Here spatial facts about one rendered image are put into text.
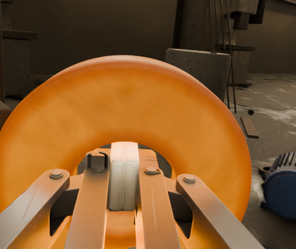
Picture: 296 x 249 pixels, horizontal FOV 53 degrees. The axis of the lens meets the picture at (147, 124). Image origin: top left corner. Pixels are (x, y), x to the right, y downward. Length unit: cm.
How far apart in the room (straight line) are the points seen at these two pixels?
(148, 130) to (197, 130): 3
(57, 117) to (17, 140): 3
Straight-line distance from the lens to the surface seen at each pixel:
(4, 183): 19
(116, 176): 15
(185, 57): 254
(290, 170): 184
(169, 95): 16
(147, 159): 17
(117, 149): 16
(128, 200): 16
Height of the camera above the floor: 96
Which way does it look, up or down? 16 degrees down
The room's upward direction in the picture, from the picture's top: 5 degrees clockwise
